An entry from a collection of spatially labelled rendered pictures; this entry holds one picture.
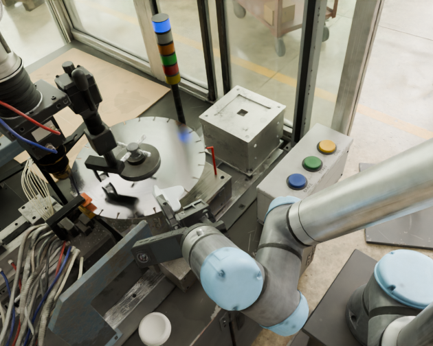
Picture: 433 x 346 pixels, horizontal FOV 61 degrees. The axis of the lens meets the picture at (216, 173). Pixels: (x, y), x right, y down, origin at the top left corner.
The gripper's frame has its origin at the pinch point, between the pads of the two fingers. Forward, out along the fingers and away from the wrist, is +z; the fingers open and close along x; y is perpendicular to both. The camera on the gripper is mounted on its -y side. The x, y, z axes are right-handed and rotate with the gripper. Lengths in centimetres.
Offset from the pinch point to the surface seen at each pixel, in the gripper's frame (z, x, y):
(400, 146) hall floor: 84, -56, 145
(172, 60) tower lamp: 25.7, 30.4, 21.3
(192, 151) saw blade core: 10.5, 8.5, 13.6
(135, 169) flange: 11.0, 10.1, -0.6
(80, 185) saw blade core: 14.4, 11.2, -13.5
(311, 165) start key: -1.0, -4.3, 37.2
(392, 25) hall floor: 165, -1, 240
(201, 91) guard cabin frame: 52, 17, 35
